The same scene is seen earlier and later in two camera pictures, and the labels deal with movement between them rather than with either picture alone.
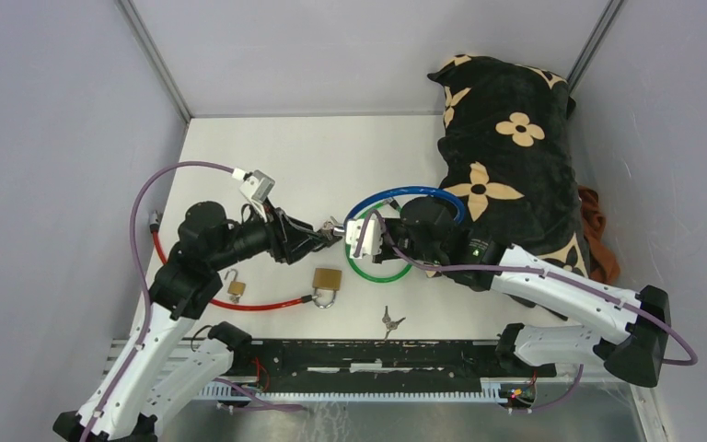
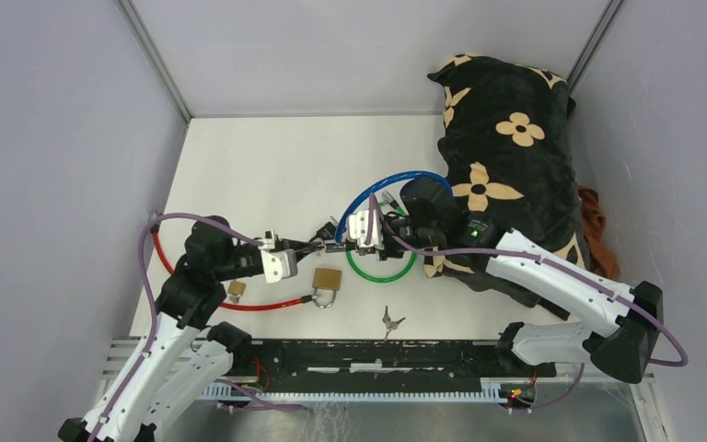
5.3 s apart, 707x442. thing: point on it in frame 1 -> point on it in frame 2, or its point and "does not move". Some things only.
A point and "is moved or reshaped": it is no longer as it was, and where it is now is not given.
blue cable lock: [354, 205] is moved or reshaped
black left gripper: [292, 238] -> [301, 248]
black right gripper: [384, 255] does not move
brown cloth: [604, 263] does not move
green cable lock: [366, 210] does not move
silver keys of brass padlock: [390, 324] does not move
